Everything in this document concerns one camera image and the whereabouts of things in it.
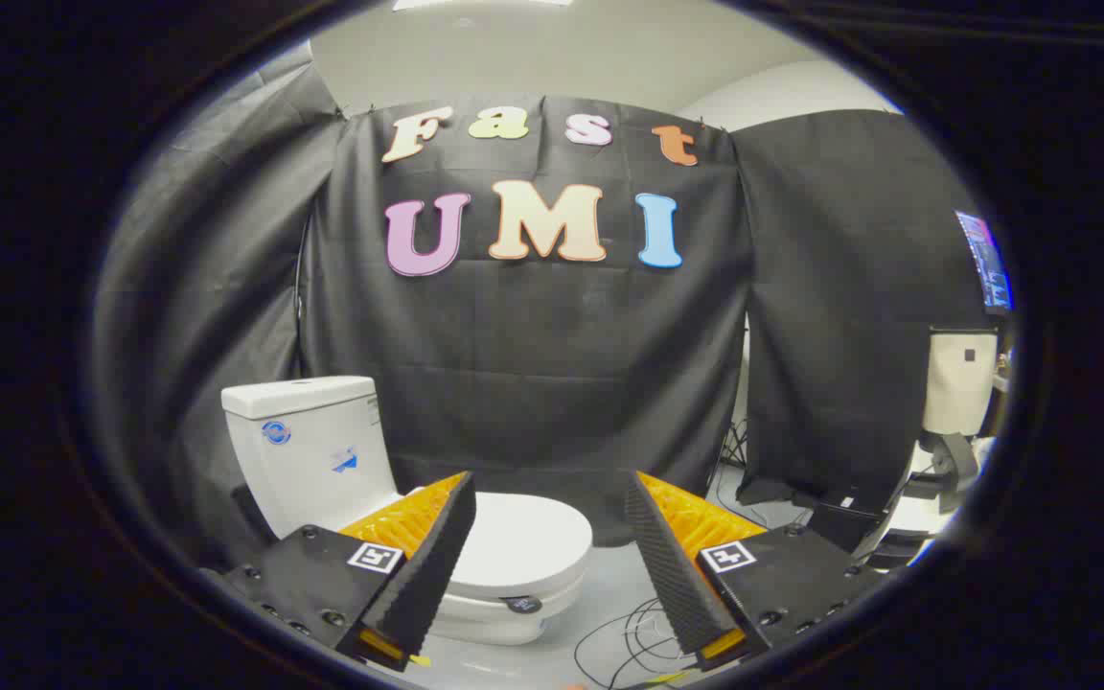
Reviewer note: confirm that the black box with white label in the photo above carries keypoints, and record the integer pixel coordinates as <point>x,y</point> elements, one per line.
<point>844,525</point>

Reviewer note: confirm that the black backdrop cloth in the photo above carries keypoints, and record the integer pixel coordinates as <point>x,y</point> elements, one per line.
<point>533,364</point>

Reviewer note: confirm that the beige office chair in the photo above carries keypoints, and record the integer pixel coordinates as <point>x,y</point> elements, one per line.
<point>959,383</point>

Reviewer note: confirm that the plain black curtain cloth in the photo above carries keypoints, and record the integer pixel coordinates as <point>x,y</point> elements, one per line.
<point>839,316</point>
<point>217,268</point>

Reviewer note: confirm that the ceiling light panel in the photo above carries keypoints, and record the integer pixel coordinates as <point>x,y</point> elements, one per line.
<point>475,3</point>

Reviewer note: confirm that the white ceramic toilet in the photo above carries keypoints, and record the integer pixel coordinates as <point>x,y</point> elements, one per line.
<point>312,460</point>

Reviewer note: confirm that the white toilet lid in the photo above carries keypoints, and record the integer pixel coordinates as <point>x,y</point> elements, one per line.
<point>528,541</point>

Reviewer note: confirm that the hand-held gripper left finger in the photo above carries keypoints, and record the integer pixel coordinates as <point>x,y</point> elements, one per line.
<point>437,565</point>

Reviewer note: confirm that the computer monitor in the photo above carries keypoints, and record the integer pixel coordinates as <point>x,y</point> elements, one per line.
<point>985,259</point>

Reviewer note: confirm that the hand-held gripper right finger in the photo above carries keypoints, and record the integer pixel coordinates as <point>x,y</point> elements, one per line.
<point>667,565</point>

